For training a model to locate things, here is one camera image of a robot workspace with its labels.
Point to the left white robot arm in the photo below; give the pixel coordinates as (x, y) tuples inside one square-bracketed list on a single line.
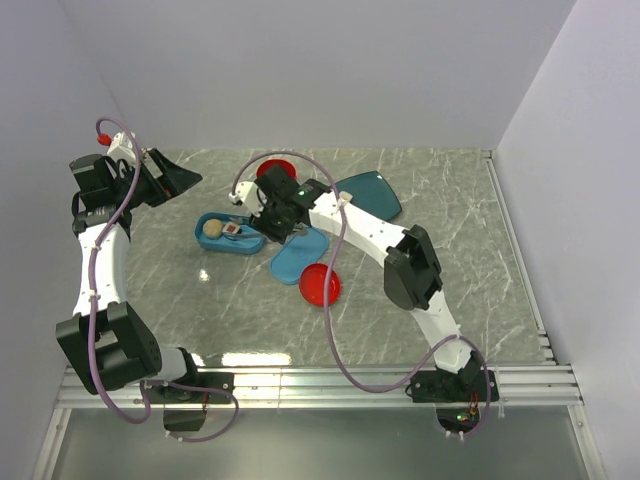
[(108, 191)]

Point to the red ribbed cup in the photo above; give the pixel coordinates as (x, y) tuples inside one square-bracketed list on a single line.
[(284, 164)]

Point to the metal food tongs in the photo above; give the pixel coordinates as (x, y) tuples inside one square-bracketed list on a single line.
[(245, 232)]

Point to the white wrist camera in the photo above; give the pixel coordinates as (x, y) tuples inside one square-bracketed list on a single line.
[(246, 193), (119, 147)]

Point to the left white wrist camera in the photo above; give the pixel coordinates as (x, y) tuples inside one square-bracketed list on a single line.
[(119, 147)]

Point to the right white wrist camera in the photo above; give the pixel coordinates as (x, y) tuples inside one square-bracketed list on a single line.
[(246, 193)]

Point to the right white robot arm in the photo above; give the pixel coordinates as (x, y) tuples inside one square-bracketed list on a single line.
[(411, 270)]

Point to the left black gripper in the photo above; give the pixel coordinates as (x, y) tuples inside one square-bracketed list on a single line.
[(173, 180)]

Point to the blue lunch box lid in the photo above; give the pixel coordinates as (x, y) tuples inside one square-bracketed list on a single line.
[(297, 254)]

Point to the blue lunch box base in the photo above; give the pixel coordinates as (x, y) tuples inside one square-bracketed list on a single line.
[(245, 246)]

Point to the white steamed bun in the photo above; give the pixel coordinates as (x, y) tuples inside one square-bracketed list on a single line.
[(213, 228)]

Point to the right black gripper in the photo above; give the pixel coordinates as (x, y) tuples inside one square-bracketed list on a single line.
[(278, 235)]

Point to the red round cup lid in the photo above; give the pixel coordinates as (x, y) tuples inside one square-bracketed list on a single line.
[(311, 285)]

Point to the dark teal square plate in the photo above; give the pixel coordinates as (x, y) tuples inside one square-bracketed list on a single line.
[(373, 194)]

